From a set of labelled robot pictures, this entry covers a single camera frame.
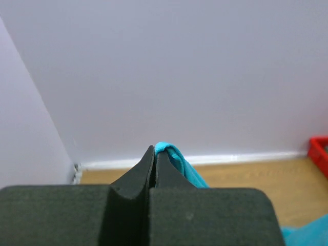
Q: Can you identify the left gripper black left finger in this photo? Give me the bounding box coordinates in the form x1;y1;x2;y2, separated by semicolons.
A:
1;146;155;245

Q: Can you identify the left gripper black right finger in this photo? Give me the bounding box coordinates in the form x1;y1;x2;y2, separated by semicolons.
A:
149;152;284;245

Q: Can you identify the teal t-shirt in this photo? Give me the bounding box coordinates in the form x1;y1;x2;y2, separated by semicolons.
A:
155;142;327;245

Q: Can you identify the red plastic bin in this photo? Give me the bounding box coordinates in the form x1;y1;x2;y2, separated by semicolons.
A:
307;136;328;178

